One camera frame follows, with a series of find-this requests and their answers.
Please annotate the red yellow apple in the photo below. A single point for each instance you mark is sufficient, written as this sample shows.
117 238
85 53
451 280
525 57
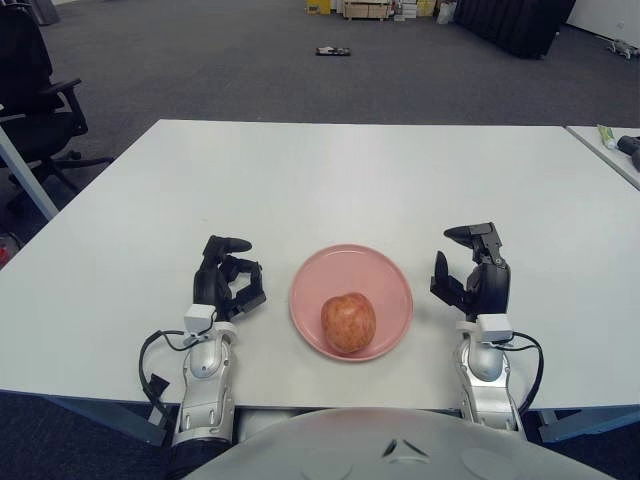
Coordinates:
348 322

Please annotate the pink round plate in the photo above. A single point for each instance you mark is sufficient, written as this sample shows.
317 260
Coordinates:
350 270

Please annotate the black office chair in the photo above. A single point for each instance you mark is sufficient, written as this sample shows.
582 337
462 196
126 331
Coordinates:
30 125

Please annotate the grey slanted table leg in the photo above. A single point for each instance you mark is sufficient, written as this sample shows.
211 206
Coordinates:
25 175

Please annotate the black partition curtain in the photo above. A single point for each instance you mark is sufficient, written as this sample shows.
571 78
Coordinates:
515 25

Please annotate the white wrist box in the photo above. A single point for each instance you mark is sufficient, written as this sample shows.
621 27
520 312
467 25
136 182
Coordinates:
495 327
200 320

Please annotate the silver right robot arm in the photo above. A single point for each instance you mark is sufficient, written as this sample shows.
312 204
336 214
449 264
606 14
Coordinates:
485 380

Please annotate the grey robot dog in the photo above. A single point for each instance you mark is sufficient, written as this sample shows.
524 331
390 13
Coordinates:
621 48

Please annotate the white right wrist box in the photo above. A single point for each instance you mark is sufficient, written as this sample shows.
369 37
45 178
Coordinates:
495 327

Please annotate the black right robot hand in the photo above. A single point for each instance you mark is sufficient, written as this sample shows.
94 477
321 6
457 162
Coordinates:
492 287

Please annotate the green white tube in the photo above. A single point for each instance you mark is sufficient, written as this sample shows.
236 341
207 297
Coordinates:
607 136

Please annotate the wooden crate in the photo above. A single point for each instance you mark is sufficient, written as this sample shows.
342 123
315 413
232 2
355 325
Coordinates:
366 9

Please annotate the black flat floor object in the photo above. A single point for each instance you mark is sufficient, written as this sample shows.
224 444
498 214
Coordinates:
333 51

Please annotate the black handheld controller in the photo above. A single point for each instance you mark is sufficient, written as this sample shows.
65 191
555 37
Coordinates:
636 161
629 143

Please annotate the yellow box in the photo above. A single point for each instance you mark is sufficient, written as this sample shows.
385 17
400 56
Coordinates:
318 6

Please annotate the white bag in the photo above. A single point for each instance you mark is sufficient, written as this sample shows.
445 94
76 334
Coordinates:
446 12

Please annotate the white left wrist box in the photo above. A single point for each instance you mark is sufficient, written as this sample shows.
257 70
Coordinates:
200 320

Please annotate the white cardboard boxes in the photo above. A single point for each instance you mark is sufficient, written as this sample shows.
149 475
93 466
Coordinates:
412 7

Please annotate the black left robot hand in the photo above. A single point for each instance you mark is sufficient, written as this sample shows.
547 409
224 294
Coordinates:
206 287

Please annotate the grey robot torso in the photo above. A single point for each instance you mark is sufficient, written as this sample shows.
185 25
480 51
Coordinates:
325 450

